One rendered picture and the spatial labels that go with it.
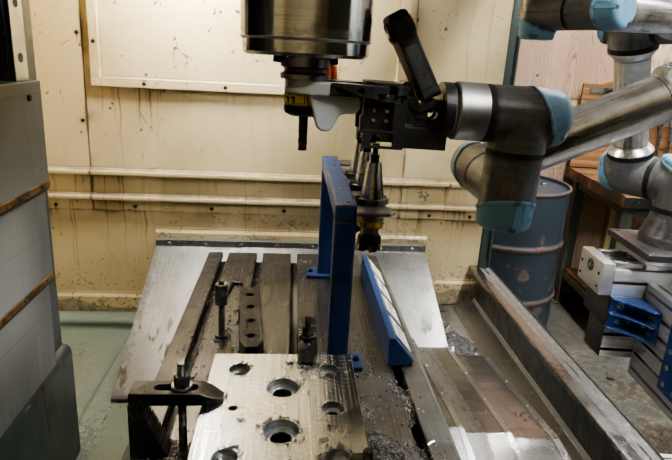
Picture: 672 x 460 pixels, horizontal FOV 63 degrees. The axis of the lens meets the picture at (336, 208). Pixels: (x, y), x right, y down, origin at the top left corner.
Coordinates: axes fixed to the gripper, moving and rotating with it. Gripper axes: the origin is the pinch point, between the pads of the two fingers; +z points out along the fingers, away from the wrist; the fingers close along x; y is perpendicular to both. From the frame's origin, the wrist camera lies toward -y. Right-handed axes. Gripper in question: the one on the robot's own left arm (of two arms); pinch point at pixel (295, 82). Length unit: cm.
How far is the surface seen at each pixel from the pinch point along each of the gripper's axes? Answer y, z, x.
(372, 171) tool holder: 16.4, -15.1, 27.2
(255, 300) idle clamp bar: 48, 6, 37
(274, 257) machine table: 55, 3, 79
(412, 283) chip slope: 64, -41, 87
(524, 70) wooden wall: -3, -139, 259
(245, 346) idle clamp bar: 48, 6, 18
